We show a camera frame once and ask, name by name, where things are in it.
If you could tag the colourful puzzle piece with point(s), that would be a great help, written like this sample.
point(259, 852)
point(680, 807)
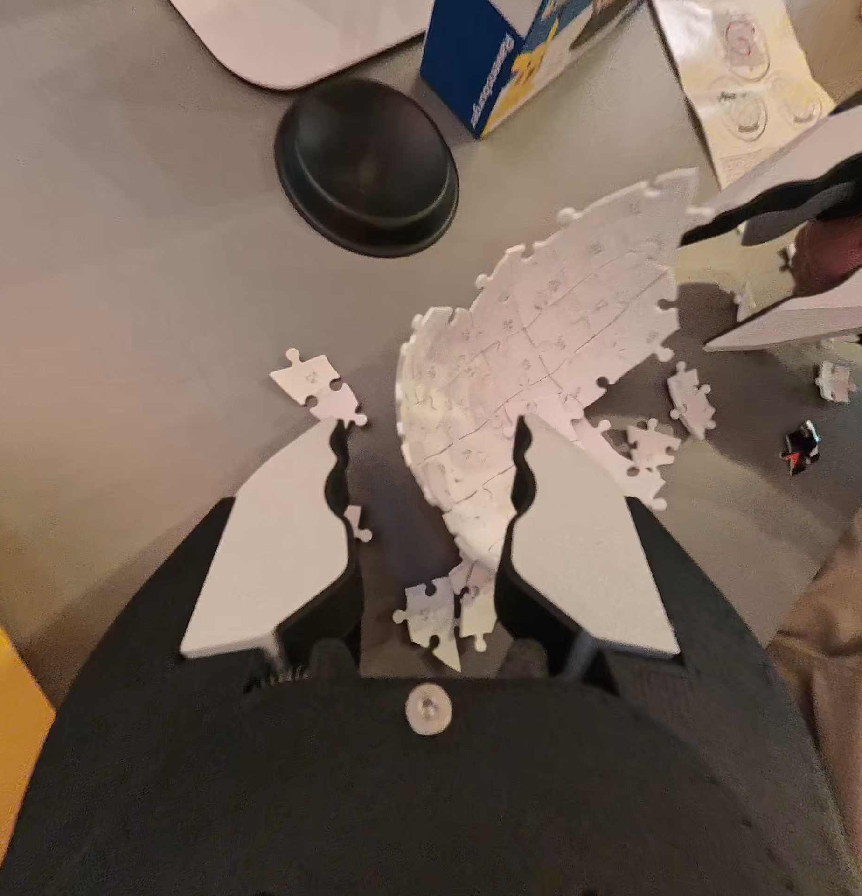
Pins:
point(800, 448)

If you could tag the puzzle pieces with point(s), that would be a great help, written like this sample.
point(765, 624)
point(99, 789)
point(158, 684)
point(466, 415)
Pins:
point(312, 381)

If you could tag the white document stand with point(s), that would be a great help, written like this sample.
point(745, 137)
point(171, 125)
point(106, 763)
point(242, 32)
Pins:
point(298, 35)

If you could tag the partly built puzzle ball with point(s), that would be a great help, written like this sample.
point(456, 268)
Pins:
point(543, 336)

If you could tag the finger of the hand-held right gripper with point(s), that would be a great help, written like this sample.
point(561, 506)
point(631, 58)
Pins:
point(816, 315)
point(802, 168)

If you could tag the folded instruction leaflet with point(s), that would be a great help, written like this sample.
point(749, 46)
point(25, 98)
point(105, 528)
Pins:
point(739, 70)

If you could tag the yellow plastic bin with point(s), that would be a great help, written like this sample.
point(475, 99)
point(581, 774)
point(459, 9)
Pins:
point(11, 714)

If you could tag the printed puzzle box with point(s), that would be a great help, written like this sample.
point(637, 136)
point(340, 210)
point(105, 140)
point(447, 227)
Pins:
point(501, 63)

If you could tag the black round ball stand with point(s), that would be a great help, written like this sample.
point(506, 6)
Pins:
point(368, 168)

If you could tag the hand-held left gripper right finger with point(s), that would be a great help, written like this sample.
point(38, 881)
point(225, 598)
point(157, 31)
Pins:
point(585, 560)

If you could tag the person's beige clothing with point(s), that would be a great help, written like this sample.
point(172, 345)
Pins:
point(837, 665)

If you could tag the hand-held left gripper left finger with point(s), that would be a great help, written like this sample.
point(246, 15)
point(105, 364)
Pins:
point(263, 560)

